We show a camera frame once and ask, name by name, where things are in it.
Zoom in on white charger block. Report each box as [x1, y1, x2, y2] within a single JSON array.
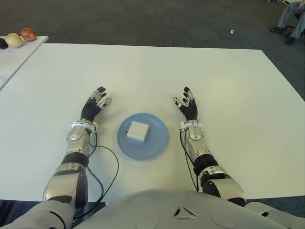
[[122, 121, 151, 143]]

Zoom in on beige bread roll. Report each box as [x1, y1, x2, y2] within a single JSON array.
[[5, 33, 24, 49]]

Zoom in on blue round plate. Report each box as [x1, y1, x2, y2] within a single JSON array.
[[116, 112, 169, 162]]

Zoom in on seated person in jeans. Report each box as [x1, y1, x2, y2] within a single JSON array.
[[270, 0, 305, 45]]

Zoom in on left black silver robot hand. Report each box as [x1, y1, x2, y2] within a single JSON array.
[[80, 85, 112, 124]]

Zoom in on reddish brown bread roll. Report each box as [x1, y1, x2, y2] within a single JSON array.
[[19, 27, 38, 42]]

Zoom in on grey robot torso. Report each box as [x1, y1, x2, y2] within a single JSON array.
[[71, 188, 294, 229]]

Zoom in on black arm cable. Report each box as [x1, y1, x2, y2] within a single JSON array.
[[73, 132, 120, 219], [180, 130, 200, 191]]

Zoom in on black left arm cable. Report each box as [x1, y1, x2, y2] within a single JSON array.
[[73, 132, 120, 219]]

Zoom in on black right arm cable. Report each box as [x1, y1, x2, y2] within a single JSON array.
[[180, 130, 200, 191]]

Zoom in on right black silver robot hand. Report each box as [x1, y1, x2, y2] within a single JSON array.
[[172, 85, 200, 123]]

